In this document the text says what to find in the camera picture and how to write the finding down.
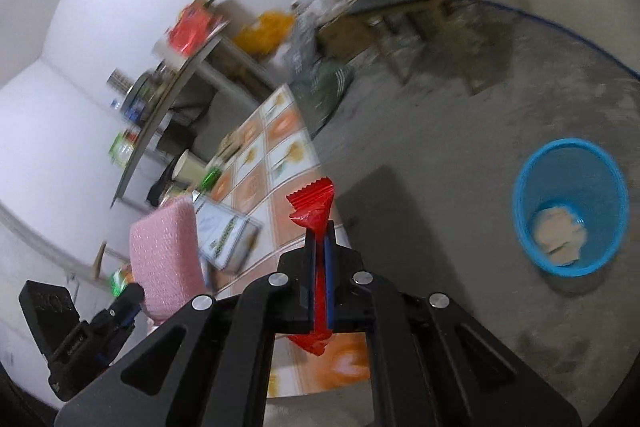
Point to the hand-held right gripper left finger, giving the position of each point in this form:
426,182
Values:
300,289

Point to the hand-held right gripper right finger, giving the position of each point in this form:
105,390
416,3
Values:
346,292

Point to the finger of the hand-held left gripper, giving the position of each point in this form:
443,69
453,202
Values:
127,304

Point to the red snack wrapper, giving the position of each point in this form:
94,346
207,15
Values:
312,207

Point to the blue plastic waste basket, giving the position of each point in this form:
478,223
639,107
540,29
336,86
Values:
602,187

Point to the large green red snack bag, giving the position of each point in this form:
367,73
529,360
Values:
118,282

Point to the pink sponge block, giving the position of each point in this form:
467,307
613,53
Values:
165,252

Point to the small green snack packet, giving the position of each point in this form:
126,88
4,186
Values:
211,178

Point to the orange patterned tablecloth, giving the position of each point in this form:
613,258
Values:
290,147

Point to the white paper cup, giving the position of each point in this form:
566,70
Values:
187,167

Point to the green framed box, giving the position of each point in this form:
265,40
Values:
122,149

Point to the gold box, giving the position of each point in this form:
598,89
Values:
230,143

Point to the blue label bottles pack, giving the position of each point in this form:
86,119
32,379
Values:
132,112

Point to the green striped bag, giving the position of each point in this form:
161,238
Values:
325,92

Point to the grey side desk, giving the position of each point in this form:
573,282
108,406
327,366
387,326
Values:
165,107

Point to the crumpled beige paper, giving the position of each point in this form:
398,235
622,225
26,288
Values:
557,232

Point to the clear plastic bags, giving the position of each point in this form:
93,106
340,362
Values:
302,42

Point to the cardboard box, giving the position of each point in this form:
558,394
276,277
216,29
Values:
350,37

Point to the yellow plastic bag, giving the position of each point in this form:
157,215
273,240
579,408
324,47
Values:
265,32

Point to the red package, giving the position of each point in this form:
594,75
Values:
190,29

